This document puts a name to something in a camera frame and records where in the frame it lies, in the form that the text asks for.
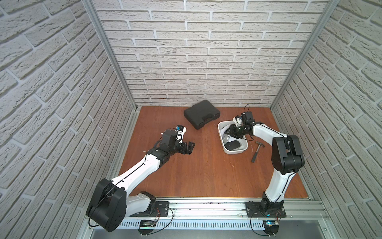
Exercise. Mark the controller board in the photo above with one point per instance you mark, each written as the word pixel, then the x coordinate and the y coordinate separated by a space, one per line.
pixel 271 228
pixel 146 227

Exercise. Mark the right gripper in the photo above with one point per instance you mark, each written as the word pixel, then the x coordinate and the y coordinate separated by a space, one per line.
pixel 233 131

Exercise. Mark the aluminium corner post left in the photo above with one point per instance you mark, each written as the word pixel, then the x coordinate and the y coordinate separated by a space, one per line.
pixel 96 21

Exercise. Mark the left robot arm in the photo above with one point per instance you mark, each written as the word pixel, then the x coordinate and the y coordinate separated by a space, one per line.
pixel 111 201

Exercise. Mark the aluminium corner post right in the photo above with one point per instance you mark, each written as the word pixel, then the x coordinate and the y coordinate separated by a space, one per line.
pixel 319 26

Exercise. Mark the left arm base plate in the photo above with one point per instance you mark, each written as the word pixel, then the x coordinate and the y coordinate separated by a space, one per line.
pixel 159 209

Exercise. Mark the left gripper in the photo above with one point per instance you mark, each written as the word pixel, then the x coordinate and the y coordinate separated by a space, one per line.
pixel 184 147

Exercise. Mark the aluminium corner post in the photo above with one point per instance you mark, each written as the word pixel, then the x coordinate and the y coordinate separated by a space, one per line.
pixel 319 26
pixel 96 21

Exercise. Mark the black plastic tool case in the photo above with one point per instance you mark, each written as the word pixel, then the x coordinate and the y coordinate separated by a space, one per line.
pixel 201 113

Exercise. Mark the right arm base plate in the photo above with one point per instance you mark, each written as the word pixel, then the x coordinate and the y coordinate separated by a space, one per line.
pixel 265 210

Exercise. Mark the white plastic storage box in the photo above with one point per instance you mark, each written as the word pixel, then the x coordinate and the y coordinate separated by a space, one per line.
pixel 222 126

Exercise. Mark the silver mouse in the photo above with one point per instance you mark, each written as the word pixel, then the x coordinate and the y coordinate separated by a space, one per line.
pixel 238 121
pixel 227 138

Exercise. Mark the left controller board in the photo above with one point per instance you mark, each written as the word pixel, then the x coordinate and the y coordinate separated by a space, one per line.
pixel 146 227

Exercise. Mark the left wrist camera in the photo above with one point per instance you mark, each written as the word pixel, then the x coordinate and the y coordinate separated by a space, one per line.
pixel 181 129

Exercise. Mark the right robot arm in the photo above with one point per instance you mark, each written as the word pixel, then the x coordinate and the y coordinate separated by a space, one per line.
pixel 287 156

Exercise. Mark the right controller board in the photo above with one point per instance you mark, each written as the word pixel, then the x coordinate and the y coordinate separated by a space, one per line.
pixel 271 228

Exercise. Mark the aluminium front rail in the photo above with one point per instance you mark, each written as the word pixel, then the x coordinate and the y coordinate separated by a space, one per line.
pixel 210 208

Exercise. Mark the small dark table object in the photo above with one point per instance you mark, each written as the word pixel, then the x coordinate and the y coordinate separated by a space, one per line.
pixel 260 145

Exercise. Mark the black mouse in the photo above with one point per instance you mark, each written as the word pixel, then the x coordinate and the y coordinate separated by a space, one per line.
pixel 232 145

